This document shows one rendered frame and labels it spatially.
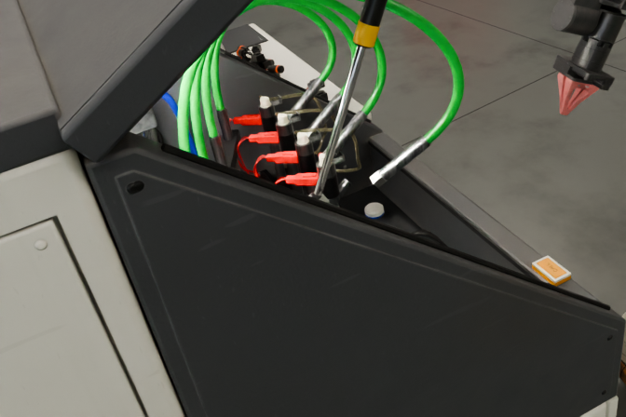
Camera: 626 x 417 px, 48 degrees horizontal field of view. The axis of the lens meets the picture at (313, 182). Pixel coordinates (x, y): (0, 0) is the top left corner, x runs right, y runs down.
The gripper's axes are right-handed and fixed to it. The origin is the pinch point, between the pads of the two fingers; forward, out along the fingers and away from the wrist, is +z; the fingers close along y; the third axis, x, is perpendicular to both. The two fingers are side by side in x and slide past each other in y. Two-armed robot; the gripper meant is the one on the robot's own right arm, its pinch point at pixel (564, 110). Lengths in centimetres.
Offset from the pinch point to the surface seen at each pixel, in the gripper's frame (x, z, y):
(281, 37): 43, 86, -318
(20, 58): -94, -11, 45
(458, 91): -43, -9, 29
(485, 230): -22.8, 15.8, 20.7
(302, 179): -55, 13, 16
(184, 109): -75, 1, 21
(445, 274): -51, 3, 51
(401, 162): -46, 2, 27
